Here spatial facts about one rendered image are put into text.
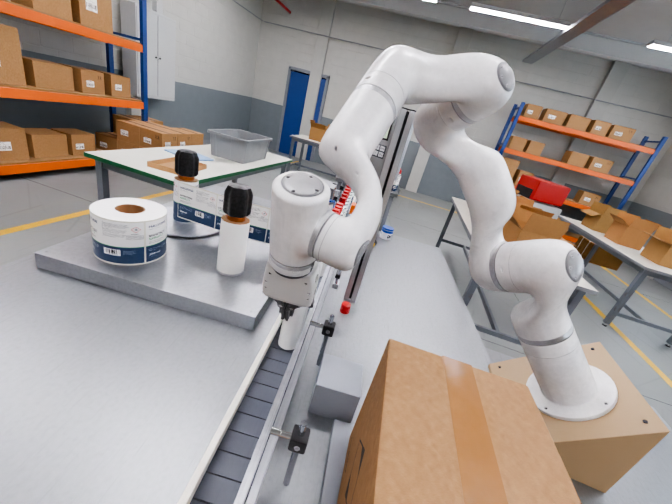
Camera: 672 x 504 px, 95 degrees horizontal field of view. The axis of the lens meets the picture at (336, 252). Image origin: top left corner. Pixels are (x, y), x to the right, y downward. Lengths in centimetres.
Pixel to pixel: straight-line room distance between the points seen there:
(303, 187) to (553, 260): 52
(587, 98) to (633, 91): 88
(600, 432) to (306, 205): 80
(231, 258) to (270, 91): 862
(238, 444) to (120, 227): 69
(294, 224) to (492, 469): 39
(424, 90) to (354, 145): 21
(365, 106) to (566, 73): 866
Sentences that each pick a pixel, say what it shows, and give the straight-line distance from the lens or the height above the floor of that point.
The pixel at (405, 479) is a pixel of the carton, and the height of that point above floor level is 112.
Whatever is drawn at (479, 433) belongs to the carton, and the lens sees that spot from 50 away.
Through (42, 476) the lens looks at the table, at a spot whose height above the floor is 83.
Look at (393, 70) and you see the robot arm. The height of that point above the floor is 153.
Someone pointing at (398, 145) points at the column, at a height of 140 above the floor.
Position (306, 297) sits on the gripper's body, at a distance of 58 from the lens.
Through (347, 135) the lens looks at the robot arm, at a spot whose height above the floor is 142.
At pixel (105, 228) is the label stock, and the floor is 99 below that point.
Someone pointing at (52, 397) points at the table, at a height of 83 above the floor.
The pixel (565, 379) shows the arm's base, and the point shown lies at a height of 102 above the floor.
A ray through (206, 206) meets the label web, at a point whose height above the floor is 100.
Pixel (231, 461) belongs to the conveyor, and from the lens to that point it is 66.
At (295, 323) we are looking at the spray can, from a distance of 77.
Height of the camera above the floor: 145
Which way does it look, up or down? 24 degrees down
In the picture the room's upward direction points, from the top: 15 degrees clockwise
